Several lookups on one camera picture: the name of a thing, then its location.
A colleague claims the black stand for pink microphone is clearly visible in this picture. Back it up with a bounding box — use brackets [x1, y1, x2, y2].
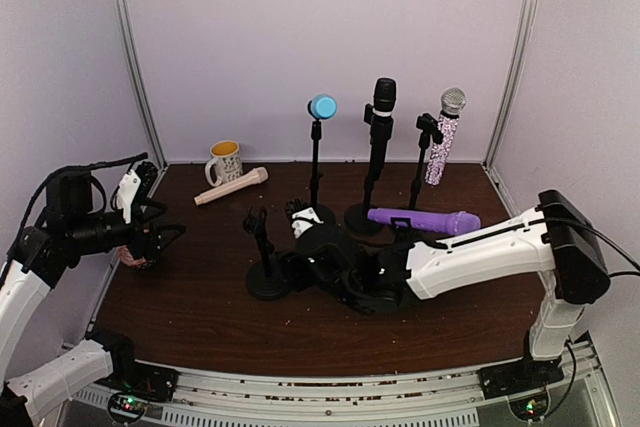
[242, 206, 291, 301]

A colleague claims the pale pink microphone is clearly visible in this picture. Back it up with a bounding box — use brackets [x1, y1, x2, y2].
[194, 167, 269, 206]

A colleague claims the purple microphone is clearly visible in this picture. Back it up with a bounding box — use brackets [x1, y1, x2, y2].
[367, 208, 481, 236]

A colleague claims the black stand for purple microphone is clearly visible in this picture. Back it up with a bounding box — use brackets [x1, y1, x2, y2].
[390, 217, 416, 247]

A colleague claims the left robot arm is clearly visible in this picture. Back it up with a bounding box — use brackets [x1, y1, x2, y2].
[1, 153, 186, 426]

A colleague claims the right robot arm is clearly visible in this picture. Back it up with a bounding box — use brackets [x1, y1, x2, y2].
[284, 190, 611, 389]

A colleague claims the black stand with blue microphone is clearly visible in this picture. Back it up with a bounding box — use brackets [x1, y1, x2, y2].
[294, 119, 336, 225]

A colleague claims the blue microphone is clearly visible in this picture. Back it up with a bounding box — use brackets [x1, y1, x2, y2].
[307, 94, 337, 120]

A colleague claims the black stand with glitter microphone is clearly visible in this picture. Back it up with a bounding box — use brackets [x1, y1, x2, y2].
[408, 113, 443, 210]

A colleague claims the black microphone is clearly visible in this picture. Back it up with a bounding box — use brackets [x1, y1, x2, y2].
[364, 77, 397, 182]

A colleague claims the silver glitter microphone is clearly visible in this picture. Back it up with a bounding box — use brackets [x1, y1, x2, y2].
[425, 87, 466, 186]

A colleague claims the red patterned small bowl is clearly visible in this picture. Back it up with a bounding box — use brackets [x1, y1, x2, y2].
[119, 246, 154, 271]

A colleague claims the white floral ceramic mug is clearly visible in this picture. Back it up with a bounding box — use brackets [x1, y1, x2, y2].
[204, 140, 244, 187]

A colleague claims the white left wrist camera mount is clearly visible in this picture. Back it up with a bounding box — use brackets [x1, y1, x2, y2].
[113, 169, 142, 224]

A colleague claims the aluminium corner frame post left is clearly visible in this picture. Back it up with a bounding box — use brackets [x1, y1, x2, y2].
[114, 0, 168, 169]

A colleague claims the aluminium corner frame post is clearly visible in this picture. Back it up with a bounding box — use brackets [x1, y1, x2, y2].
[483, 0, 539, 172]
[114, 0, 168, 169]

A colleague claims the aluminium corner frame post right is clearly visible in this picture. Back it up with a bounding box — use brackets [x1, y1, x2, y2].
[483, 0, 539, 172]

